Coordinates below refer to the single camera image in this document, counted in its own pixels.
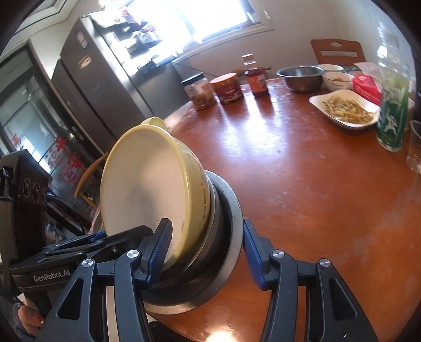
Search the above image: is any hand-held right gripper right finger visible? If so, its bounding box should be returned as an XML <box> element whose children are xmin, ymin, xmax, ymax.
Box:
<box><xmin>243</xmin><ymin>219</ymin><xmax>379</xmax><ymax>342</ymax></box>

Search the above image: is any clear plastic cup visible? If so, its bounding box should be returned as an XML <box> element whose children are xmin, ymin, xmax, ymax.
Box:
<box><xmin>406</xmin><ymin>120</ymin><xmax>421</xmax><ymax>174</ymax></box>

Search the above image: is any cluttered shelf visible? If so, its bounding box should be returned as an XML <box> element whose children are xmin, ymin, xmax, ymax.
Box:
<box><xmin>92</xmin><ymin>0</ymin><xmax>165</xmax><ymax>68</ymax></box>

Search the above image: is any large steel basin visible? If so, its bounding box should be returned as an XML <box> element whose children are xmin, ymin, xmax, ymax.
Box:
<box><xmin>141</xmin><ymin>171</ymin><xmax>244</xmax><ymax>316</ymax></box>

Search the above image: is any red-lidded jar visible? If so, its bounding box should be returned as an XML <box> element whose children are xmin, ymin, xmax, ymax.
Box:
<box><xmin>210</xmin><ymin>73</ymin><xmax>244</xmax><ymax>105</ymax></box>

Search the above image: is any bright window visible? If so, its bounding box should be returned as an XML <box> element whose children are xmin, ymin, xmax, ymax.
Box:
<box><xmin>145</xmin><ymin>0</ymin><xmax>275</xmax><ymax>50</ymax></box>

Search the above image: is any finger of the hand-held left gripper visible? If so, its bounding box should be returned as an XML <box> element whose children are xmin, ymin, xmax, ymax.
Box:
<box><xmin>49</xmin><ymin>231</ymin><xmax>112</xmax><ymax>252</ymax></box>
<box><xmin>44</xmin><ymin>225</ymin><xmax>154</xmax><ymax>264</ymax></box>

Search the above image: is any yellow bowl with handle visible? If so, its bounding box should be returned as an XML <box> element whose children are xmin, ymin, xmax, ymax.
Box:
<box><xmin>100</xmin><ymin>117</ymin><xmax>211</xmax><ymax>267</ymax></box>

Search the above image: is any yellow wooden chair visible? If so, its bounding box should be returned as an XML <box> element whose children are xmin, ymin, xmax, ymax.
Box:
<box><xmin>74</xmin><ymin>152</ymin><xmax>111</xmax><ymax>209</ymax></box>

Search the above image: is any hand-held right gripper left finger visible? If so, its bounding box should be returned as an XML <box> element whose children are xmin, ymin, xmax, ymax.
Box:
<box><xmin>44</xmin><ymin>218</ymin><xmax>174</xmax><ymax>342</ymax></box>

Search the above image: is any green drink bottle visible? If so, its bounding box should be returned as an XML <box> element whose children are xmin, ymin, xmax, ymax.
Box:
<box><xmin>376</xmin><ymin>21</ymin><xmax>411</xmax><ymax>152</ymax></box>

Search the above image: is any black cable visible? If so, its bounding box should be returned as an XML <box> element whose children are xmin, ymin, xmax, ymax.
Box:
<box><xmin>49</xmin><ymin>194</ymin><xmax>91</xmax><ymax>232</ymax></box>

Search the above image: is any plain white bowl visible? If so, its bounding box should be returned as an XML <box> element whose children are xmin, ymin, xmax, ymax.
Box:
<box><xmin>316</xmin><ymin>64</ymin><xmax>345</xmax><ymax>75</ymax></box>

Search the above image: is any brown sauce bottle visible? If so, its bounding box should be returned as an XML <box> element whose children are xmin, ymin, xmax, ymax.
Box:
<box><xmin>242</xmin><ymin>54</ymin><xmax>269</xmax><ymax>97</ymax></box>

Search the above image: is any deep steel bowl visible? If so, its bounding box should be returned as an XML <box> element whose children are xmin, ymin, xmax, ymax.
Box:
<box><xmin>164</xmin><ymin>182</ymin><xmax>225</xmax><ymax>281</ymax></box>

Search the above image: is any black-lidded food jar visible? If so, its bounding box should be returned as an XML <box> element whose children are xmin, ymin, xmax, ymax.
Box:
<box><xmin>181</xmin><ymin>73</ymin><xmax>217</xmax><ymax>110</ymax></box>

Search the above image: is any small steel bowl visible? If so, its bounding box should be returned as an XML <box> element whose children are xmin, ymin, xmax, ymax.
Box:
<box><xmin>276</xmin><ymin>65</ymin><xmax>324</xmax><ymax>93</ymax></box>

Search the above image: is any white printed ceramic bowl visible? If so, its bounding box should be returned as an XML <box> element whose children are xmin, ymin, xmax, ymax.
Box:
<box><xmin>322</xmin><ymin>72</ymin><xmax>355</xmax><ymax>92</ymax></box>

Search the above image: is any shredded vegetable food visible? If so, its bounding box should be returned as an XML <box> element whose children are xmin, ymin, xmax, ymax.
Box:
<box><xmin>320</xmin><ymin>95</ymin><xmax>375</xmax><ymax>125</ymax></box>

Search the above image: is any red tissue pack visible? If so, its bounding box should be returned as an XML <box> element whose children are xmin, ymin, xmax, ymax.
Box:
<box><xmin>353</xmin><ymin>62</ymin><xmax>384</xmax><ymax>106</ymax></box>

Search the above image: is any glass door with red lettering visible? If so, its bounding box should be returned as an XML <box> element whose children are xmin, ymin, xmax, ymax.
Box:
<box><xmin>0</xmin><ymin>43</ymin><xmax>96</xmax><ymax>204</ymax></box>

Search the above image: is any grey refrigerator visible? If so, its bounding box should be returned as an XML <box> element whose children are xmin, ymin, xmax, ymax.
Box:
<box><xmin>51</xmin><ymin>16</ymin><xmax>185</xmax><ymax>155</ymax></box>

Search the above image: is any person's left hand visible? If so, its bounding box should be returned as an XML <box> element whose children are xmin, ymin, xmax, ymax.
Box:
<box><xmin>13</xmin><ymin>298</ymin><xmax>45</xmax><ymax>338</ymax></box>

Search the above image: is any white rectangular dish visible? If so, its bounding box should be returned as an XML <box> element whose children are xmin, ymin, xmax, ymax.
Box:
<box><xmin>308</xmin><ymin>90</ymin><xmax>381</xmax><ymax>129</ymax></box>

